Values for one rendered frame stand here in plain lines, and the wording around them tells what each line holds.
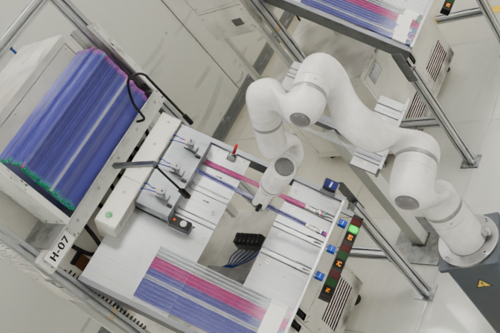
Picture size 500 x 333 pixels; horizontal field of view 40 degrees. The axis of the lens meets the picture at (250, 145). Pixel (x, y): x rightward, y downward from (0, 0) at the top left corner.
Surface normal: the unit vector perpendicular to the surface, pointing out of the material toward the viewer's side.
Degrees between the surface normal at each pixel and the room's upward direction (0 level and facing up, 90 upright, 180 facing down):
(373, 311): 0
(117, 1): 90
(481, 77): 0
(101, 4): 90
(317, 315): 90
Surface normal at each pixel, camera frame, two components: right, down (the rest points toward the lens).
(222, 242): -0.58, -0.63
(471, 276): -0.24, 0.74
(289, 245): 0.07, -0.48
